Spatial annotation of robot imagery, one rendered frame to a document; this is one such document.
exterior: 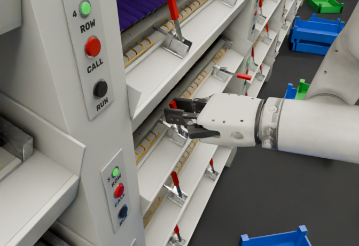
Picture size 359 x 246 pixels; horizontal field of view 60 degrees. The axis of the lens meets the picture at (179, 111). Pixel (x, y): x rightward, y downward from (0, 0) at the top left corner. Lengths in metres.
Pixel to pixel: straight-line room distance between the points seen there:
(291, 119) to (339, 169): 0.91
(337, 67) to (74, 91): 0.41
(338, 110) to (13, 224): 0.42
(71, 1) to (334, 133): 0.37
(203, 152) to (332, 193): 0.58
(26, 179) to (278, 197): 0.99
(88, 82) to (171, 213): 0.51
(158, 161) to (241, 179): 0.68
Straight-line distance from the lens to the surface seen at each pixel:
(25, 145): 0.32
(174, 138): 0.62
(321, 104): 0.51
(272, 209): 1.16
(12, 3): 0.24
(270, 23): 1.65
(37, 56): 0.26
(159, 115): 0.62
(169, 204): 0.76
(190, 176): 0.82
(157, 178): 0.56
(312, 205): 1.22
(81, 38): 0.27
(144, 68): 0.46
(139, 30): 0.49
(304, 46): 2.20
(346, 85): 0.57
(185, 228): 0.96
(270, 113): 0.49
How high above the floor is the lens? 0.91
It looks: 37 degrees down
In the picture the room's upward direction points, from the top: straight up
